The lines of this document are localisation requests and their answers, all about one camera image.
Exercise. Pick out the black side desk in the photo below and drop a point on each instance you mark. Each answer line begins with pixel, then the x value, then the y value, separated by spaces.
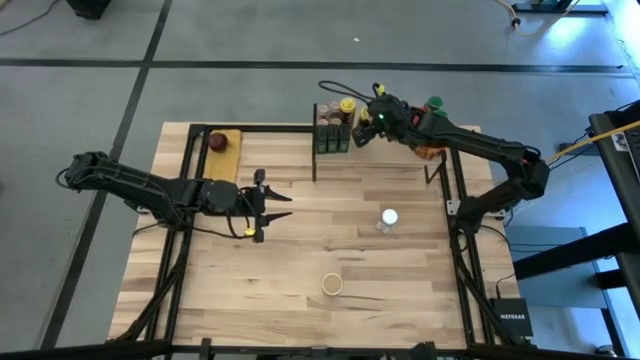
pixel 620 190

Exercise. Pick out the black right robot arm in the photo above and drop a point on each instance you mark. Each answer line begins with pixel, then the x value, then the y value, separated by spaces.
pixel 490 147

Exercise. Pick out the black floor object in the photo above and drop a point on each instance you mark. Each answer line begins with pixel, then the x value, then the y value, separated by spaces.
pixel 90 7

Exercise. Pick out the red smoked paprika tin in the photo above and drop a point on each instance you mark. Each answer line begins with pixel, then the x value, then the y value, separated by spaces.
pixel 416 116

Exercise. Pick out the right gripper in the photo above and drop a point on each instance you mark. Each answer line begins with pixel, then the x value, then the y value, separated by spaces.
pixel 392 120

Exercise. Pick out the dark red apple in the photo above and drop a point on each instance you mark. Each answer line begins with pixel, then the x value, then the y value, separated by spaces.
pixel 218 141

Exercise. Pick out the orange taco seasoning packet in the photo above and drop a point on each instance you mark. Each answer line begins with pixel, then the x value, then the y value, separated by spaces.
pixel 429 151

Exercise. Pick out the white-lidded glass spice jar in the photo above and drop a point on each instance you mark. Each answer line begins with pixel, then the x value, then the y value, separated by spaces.
pixel 389 217

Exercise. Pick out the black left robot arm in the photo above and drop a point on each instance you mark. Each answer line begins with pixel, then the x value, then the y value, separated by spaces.
pixel 135 187

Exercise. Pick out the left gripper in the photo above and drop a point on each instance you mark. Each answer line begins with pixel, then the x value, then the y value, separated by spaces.
pixel 259 210

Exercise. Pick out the black aluminium table frame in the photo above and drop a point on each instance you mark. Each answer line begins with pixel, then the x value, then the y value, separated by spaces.
pixel 250 128

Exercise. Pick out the black stand base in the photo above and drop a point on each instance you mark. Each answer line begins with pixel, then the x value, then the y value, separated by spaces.
pixel 560 7

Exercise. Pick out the black Netgear network switch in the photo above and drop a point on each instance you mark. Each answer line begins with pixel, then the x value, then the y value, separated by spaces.
pixel 511 316

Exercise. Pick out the small cork-lidded glass jar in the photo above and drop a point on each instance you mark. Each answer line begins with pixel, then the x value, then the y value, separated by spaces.
pixel 324 110
pixel 336 121
pixel 324 121
pixel 335 108

